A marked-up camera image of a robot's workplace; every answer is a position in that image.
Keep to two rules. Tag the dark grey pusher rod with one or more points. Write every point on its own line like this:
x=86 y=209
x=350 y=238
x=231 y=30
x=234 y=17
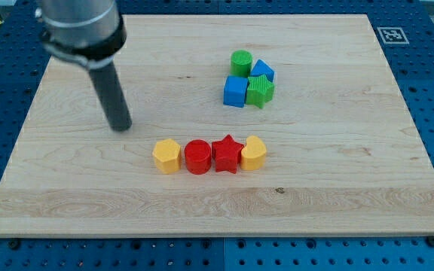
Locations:
x=111 y=97

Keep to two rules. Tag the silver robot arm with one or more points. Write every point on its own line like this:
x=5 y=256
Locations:
x=89 y=33

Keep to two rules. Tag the yellow hexagon block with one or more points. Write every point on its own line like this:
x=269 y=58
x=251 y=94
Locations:
x=167 y=156

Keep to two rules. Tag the blue cube block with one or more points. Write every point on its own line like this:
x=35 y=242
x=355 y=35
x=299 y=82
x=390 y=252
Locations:
x=234 y=92

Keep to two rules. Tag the red cylinder block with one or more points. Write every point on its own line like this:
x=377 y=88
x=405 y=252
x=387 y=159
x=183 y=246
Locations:
x=197 y=156

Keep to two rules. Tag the red star block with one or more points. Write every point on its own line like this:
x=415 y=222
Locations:
x=226 y=154

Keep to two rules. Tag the green cylinder block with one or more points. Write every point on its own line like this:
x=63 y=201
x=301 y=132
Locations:
x=241 y=63

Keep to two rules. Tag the light wooden board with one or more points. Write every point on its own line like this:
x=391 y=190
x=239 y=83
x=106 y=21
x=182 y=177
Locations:
x=344 y=157

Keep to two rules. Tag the green star block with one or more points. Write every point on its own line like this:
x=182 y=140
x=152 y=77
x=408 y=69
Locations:
x=259 y=91

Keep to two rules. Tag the blue triangular block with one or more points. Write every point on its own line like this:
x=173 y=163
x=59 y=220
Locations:
x=262 y=68

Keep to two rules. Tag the yellow heart block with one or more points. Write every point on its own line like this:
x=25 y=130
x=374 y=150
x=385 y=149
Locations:
x=253 y=154

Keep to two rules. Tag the white fiducial marker tag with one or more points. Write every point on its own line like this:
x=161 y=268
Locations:
x=392 y=35

